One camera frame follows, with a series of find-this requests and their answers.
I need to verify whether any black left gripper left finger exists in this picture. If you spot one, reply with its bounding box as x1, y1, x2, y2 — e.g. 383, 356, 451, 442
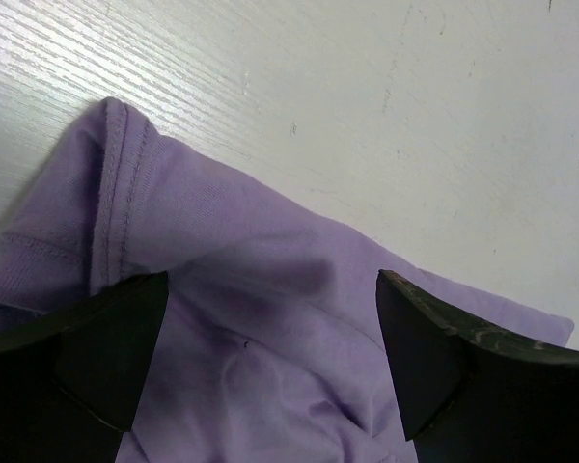
0, 273, 168, 462

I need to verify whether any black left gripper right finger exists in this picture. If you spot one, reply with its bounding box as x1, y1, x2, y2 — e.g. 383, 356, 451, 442
376, 270, 579, 462

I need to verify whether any purple t shirt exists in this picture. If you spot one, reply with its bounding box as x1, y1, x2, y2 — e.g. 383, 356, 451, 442
0, 97, 574, 462

